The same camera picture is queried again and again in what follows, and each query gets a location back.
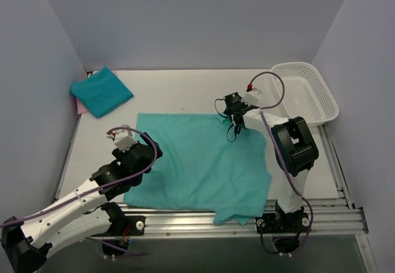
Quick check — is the light green t shirt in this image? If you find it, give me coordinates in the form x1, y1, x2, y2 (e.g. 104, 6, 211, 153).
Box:
123, 113, 272, 225

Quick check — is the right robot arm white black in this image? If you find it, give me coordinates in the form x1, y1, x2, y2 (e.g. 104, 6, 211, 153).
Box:
223, 90, 319, 232

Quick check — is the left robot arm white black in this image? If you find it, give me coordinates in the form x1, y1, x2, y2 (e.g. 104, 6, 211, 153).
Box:
1, 126, 163, 272

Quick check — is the white perforated plastic basket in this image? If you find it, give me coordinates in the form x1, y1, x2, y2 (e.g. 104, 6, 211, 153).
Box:
272, 62, 339, 127

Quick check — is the folded pink t shirt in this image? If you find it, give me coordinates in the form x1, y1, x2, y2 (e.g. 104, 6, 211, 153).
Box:
73, 69, 120, 116

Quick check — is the folded teal t shirt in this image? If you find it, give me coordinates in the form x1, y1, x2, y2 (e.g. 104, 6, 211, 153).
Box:
70, 67, 134, 118

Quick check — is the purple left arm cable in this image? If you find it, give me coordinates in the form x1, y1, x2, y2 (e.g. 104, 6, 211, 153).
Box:
0, 126, 158, 258

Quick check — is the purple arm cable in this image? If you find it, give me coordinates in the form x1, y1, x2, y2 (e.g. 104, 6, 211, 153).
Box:
246, 72, 312, 254
0, 126, 158, 258

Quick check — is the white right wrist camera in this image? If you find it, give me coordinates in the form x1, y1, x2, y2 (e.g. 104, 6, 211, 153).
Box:
242, 84, 262, 106

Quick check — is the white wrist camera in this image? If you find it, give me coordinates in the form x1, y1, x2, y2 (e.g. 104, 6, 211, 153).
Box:
106, 124, 137, 152
242, 84, 262, 106

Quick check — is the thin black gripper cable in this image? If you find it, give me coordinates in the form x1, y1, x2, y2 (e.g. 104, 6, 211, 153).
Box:
214, 98, 242, 143

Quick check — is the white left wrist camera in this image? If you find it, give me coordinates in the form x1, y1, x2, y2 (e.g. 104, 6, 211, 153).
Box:
106, 124, 137, 152

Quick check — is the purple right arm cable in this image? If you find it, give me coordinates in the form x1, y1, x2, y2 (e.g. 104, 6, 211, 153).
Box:
246, 72, 312, 254

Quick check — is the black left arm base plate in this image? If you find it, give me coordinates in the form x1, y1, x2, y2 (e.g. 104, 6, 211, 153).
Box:
94, 215, 146, 237

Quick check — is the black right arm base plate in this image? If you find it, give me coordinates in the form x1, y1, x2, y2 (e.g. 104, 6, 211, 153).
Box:
255, 212, 310, 235

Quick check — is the aluminium rail frame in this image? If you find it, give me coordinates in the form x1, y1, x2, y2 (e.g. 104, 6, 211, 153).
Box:
27, 124, 379, 273

